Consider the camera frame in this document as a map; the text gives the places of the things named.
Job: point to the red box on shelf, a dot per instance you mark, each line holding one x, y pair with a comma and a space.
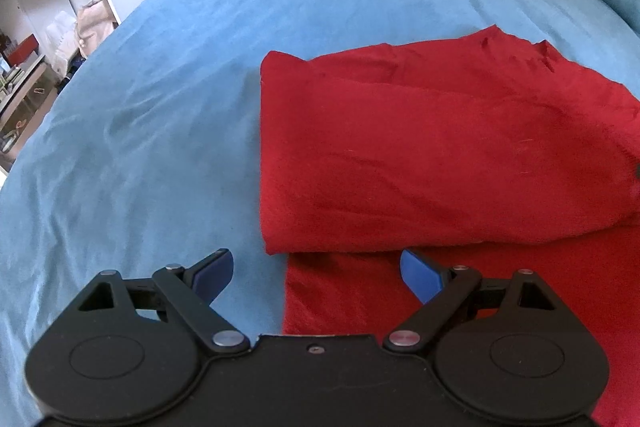
23, 50

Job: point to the white shelving unit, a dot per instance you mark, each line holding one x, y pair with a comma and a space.
45, 31

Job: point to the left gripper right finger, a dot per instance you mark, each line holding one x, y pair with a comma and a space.
498, 349

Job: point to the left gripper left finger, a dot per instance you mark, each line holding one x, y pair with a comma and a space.
124, 350

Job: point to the beige bag on shelf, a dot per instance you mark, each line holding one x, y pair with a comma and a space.
95, 22

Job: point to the blue bed sheet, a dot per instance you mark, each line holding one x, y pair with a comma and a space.
151, 154

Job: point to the red cloth garment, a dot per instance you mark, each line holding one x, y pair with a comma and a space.
487, 150

